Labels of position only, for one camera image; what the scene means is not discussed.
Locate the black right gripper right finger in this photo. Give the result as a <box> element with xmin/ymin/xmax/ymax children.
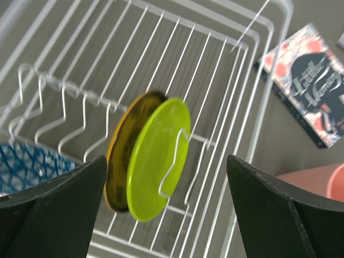
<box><xmin>226</xmin><ymin>155</ymin><xmax>343</xmax><ymax>257</ymax></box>

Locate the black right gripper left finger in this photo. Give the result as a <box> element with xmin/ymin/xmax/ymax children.
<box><xmin>1</xmin><ymin>155</ymin><xmax>108</xmax><ymax>257</ymax></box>

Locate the pink plastic cup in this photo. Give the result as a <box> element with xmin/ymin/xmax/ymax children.
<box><xmin>277</xmin><ymin>163</ymin><xmax>343</xmax><ymax>202</ymax></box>

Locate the white wire dish rack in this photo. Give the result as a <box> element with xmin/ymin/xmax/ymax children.
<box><xmin>1</xmin><ymin>1</ymin><xmax>292</xmax><ymax>257</ymax></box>

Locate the red patterned white bowl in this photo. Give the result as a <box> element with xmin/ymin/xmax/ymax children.
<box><xmin>1</xmin><ymin>142</ymin><xmax>79</xmax><ymax>196</ymax></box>

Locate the yellow plate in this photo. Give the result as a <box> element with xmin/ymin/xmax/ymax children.
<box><xmin>104</xmin><ymin>90</ymin><xmax>168</xmax><ymax>213</ymax></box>

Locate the lime green plate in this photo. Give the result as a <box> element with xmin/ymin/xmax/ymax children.
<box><xmin>126</xmin><ymin>97</ymin><xmax>191</xmax><ymax>222</ymax></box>

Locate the Little Women book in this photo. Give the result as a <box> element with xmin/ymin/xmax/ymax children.
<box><xmin>254</xmin><ymin>23</ymin><xmax>343</xmax><ymax>148</ymax></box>

